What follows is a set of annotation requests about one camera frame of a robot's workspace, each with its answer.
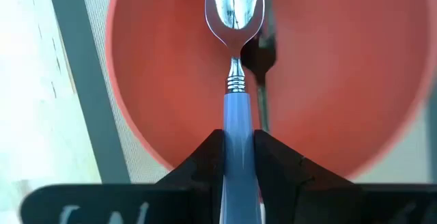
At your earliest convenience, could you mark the red bowl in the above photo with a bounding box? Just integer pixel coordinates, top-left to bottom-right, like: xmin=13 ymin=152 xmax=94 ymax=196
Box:
xmin=104 ymin=0 xmax=437 ymax=181

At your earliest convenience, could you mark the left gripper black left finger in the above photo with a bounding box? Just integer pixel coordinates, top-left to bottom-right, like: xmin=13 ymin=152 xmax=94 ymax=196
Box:
xmin=155 ymin=129 xmax=225 ymax=224

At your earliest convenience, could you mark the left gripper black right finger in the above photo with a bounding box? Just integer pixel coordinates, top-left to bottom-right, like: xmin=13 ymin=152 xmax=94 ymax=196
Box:
xmin=254 ymin=129 xmax=356 ymax=224

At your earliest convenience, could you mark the blue-handled metal spoon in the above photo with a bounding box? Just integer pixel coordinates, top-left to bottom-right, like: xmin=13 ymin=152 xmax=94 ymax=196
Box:
xmin=203 ymin=0 xmax=266 ymax=224

